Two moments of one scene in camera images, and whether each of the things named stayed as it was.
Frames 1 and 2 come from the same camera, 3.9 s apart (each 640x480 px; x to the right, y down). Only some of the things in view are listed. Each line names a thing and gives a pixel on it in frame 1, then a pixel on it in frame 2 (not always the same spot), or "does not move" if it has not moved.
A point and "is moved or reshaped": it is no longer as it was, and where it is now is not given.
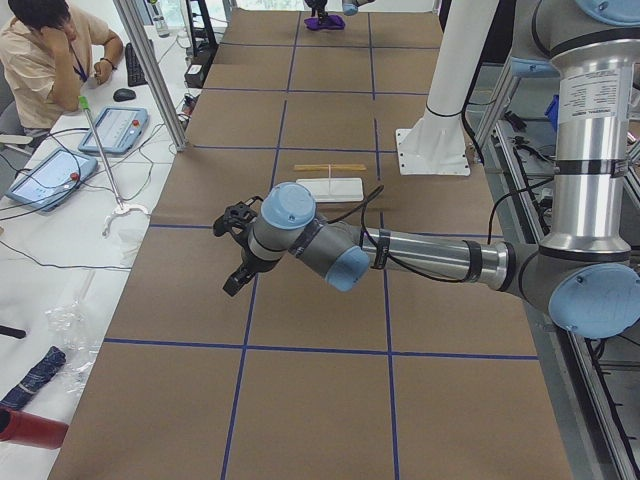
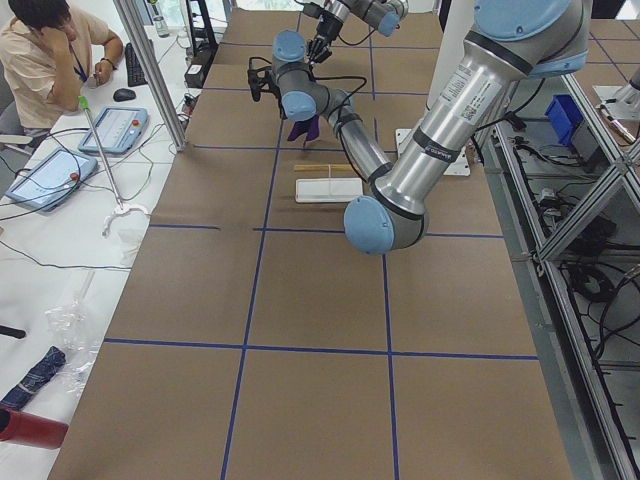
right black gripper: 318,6 → 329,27
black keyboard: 135,74 does not move
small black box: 193,77 does not move
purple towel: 333,22 is moved or reshaped
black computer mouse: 124,94 does not move
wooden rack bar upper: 333,167 does not move
